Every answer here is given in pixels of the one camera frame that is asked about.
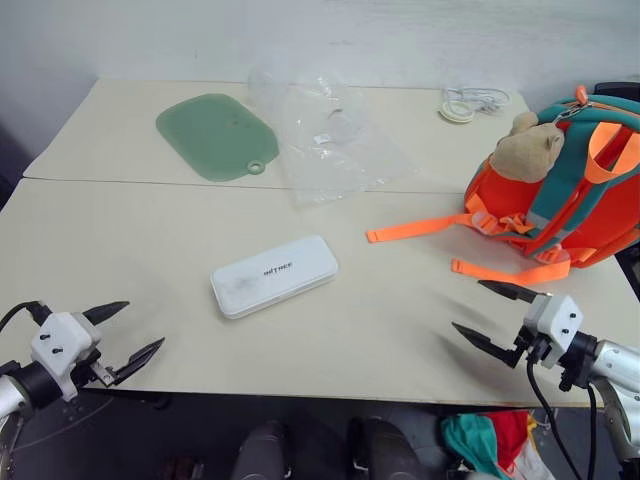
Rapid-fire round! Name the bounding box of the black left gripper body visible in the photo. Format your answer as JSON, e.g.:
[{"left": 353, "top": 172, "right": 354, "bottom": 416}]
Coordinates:
[{"left": 74, "top": 348, "right": 117, "bottom": 389}]

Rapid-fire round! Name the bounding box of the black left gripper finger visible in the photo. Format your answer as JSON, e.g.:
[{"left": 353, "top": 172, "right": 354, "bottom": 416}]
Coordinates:
[
  {"left": 110, "top": 337, "right": 167, "bottom": 386},
  {"left": 81, "top": 300, "right": 131, "bottom": 326}
]

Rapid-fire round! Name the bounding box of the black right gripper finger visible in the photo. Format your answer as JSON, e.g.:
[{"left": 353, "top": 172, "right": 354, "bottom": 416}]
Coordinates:
[
  {"left": 451, "top": 321, "right": 522, "bottom": 370},
  {"left": 477, "top": 279, "right": 540, "bottom": 304}
]

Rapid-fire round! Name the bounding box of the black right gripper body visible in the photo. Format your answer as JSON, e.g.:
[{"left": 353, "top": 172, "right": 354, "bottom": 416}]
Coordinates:
[{"left": 512, "top": 325, "right": 550, "bottom": 370}]

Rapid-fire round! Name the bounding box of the orange and teal backpack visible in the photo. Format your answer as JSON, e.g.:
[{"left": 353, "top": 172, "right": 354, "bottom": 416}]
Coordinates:
[{"left": 365, "top": 84, "right": 640, "bottom": 287}]

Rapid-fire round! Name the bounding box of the white rectangular case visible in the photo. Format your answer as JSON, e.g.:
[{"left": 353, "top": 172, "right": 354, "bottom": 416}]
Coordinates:
[{"left": 209, "top": 234, "right": 341, "bottom": 322}]

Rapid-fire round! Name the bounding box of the red green white cloth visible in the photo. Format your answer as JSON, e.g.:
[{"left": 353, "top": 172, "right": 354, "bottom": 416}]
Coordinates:
[{"left": 439, "top": 410, "right": 552, "bottom": 480}]

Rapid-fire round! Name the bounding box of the beige plush animal toy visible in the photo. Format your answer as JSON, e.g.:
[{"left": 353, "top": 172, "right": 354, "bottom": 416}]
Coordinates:
[{"left": 491, "top": 111, "right": 567, "bottom": 184}]

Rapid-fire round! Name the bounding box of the white round disc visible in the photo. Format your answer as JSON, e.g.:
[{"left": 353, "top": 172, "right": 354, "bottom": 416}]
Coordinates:
[{"left": 438, "top": 101, "right": 477, "bottom": 123}]

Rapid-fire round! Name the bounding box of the green silicone mat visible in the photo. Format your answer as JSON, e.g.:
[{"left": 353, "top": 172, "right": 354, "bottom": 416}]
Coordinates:
[{"left": 154, "top": 92, "right": 281, "bottom": 183}]

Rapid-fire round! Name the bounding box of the clear plastic bag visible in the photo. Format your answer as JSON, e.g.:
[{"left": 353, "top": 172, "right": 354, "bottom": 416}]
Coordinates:
[{"left": 276, "top": 78, "right": 422, "bottom": 212}]

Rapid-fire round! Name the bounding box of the black chair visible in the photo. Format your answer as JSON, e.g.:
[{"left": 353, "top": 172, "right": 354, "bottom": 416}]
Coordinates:
[{"left": 593, "top": 80, "right": 640, "bottom": 104}]

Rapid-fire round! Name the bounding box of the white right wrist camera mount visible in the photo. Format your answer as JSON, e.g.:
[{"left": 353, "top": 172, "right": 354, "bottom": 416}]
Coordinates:
[{"left": 521, "top": 293, "right": 585, "bottom": 370}]

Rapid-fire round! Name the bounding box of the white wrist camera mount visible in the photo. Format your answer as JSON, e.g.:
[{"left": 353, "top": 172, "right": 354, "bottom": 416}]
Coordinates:
[
  {"left": 30, "top": 312, "right": 103, "bottom": 402},
  {"left": 521, "top": 293, "right": 585, "bottom": 370}
]

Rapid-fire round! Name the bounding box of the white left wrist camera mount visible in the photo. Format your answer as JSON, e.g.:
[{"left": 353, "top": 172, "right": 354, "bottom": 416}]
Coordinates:
[{"left": 30, "top": 312, "right": 103, "bottom": 402}]

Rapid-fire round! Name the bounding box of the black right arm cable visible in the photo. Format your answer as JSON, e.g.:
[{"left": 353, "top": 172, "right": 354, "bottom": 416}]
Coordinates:
[{"left": 526, "top": 357, "right": 600, "bottom": 480}]

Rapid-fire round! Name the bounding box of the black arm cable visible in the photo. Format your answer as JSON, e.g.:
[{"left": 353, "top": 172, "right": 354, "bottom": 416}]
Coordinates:
[
  {"left": 526, "top": 357, "right": 600, "bottom": 480},
  {"left": 0, "top": 300, "right": 53, "bottom": 332}
]

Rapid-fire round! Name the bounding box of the black round base plate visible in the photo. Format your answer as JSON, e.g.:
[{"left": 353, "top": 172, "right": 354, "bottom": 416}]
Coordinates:
[{"left": 8, "top": 390, "right": 172, "bottom": 480}]

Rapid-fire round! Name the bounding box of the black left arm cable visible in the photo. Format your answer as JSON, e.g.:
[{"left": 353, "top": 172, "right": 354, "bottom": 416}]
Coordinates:
[{"left": 0, "top": 300, "right": 53, "bottom": 332}]

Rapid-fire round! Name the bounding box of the white coiled cable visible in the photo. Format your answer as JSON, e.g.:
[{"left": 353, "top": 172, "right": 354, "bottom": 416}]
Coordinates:
[{"left": 441, "top": 83, "right": 512, "bottom": 116}]

